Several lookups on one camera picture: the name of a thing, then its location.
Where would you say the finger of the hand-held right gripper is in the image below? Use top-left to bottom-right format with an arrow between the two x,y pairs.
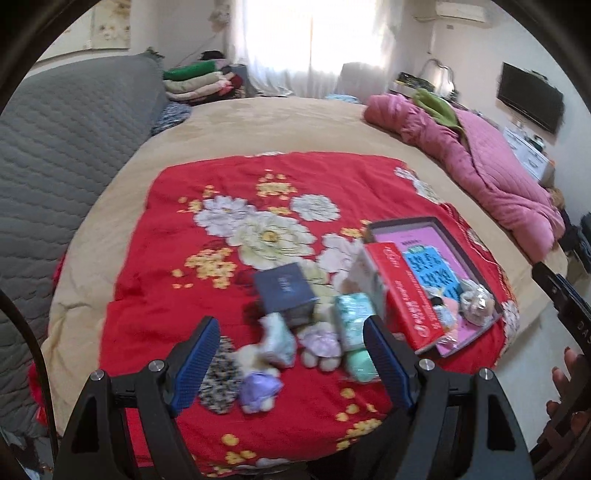
531,262 -> 578,308

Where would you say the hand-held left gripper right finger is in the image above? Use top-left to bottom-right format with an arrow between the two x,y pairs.
363,315 -> 536,480

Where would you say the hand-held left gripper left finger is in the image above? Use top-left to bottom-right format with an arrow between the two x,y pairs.
54,316 -> 221,480

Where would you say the green ball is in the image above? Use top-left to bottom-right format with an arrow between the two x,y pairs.
344,348 -> 382,384

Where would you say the leopard print scrunchie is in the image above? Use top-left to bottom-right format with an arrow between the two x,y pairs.
198,336 -> 243,415

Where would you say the white green tissue pack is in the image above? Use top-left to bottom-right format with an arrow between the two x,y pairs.
335,293 -> 375,356

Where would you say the white teddy bear purple dress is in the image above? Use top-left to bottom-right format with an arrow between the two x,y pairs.
231,344 -> 283,414
298,320 -> 345,372

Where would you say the white floral fabric cap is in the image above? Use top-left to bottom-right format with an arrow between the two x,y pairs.
259,313 -> 297,368

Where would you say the person's right hand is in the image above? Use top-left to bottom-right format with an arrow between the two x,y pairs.
545,347 -> 586,418

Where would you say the dark bag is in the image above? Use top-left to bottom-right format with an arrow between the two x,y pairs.
561,208 -> 591,264

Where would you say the red and white box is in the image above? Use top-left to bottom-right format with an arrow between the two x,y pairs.
346,242 -> 446,355

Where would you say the red floral blanket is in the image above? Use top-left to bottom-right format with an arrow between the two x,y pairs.
104,151 -> 520,467

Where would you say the dark blue box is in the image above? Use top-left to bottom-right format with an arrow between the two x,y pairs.
254,263 -> 320,326

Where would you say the pink quilt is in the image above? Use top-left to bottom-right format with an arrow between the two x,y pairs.
364,92 -> 566,261

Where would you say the green cloth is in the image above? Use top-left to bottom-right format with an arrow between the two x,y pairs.
413,89 -> 460,130

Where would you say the blue white patterned cushion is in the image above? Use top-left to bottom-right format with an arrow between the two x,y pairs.
151,102 -> 192,137

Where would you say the black yellow printed box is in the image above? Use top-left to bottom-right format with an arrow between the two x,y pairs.
392,71 -> 435,93

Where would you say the beige bed sheet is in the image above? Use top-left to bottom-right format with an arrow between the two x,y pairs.
44,96 -> 568,418

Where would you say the grey quilted headboard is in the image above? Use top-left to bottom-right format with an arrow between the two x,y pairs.
0,52 -> 169,439

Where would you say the pink folded garment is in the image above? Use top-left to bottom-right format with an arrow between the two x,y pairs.
166,88 -> 232,102

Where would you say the cream folded garment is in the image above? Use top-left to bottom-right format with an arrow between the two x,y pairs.
164,74 -> 221,93

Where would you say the dark clothes pile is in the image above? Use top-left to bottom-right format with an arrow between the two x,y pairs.
217,65 -> 247,99

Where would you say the grey chair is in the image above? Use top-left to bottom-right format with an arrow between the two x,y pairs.
335,62 -> 386,97

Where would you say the white air conditioner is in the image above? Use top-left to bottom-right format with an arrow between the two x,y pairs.
436,1 -> 490,24

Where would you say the green folded garment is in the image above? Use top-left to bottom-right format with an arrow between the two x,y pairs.
163,61 -> 217,80

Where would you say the white curtain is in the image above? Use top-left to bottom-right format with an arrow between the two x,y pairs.
222,0 -> 407,97

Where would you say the black cable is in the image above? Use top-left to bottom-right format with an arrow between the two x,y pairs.
0,291 -> 61,439

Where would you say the black wall television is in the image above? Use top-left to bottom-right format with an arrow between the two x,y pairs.
496,62 -> 565,136

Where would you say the chrome tube frame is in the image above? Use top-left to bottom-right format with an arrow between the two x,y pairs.
422,58 -> 458,95

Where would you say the wall poster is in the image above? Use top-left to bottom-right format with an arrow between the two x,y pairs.
90,0 -> 132,49

